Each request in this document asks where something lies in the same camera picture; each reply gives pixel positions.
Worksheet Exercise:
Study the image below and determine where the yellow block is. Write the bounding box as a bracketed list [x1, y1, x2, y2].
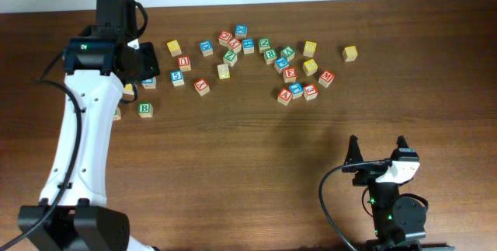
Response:
[303, 41, 317, 58]
[166, 40, 182, 57]
[303, 59, 318, 76]
[217, 64, 231, 80]
[123, 84, 135, 96]
[342, 46, 358, 62]

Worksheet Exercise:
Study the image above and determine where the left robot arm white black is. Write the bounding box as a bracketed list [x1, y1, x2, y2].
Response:
[18, 23, 160, 250]

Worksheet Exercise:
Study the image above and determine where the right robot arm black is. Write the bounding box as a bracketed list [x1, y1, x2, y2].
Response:
[342, 135, 429, 250]

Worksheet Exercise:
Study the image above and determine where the blue block left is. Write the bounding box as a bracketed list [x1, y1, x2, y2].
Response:
[141, 77, 157, 89]

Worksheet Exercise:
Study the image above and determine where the green block B right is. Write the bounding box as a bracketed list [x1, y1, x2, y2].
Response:
[138, 103, 153, 118]

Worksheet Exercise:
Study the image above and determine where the green block b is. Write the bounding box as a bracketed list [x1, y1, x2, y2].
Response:
[113, 107, 121, 120]
[138, 103, 153, 118]

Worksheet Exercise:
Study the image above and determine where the blue block 5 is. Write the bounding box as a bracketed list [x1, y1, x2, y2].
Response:
[170, 71, 185, 86]

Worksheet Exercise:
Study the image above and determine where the red block U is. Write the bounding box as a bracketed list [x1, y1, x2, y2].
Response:
[178, 56, 192, 71]

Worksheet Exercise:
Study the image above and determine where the green block B left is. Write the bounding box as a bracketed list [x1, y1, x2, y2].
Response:
[113, 107, 121, 120]

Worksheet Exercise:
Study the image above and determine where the red block K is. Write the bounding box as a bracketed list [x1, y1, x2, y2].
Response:
[194, 78, 210, 96]

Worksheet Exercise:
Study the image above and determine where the blue block D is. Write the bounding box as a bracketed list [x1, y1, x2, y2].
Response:
[200, 40, 214, 57]

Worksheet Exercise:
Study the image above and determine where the red block 3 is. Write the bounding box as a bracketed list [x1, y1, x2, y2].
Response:
[304, 84, 318, 100]

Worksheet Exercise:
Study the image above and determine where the red block M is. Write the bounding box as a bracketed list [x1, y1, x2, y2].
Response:
[318, 71, 335, 88]

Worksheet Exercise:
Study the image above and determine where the blue block bottom right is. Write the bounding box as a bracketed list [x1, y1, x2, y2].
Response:
[289, 82, 304, 99]

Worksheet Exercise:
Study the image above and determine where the red block A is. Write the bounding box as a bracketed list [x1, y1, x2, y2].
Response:
[277, 88, 293, 106]

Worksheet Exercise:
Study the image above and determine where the red block C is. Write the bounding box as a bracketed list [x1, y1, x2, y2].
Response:
[218, 31, 232, 47]

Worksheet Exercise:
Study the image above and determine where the green block Z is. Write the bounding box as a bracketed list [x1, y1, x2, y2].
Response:
[223, 51, 238, 67]

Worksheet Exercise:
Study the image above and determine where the red block E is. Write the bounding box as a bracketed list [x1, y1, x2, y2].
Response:
[283, 68, 297, 83]

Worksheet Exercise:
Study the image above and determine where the blue block X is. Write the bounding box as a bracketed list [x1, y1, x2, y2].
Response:
[235, 24, 248, 40]

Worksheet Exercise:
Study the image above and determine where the blue block H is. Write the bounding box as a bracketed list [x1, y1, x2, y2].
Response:
[242, 38, 255, 54]

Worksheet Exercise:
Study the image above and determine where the blue block P right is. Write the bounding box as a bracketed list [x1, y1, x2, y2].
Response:
[274, 57, 290, 74]

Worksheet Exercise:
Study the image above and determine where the green block V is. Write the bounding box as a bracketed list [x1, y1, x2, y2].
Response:
[280, 46, 296, 61]

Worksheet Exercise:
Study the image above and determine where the green block R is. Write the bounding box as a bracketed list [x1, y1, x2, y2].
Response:
[263, 48, 277, 64]

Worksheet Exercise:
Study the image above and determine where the green block N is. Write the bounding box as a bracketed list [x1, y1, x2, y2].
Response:
[259, 38, 271, 53]

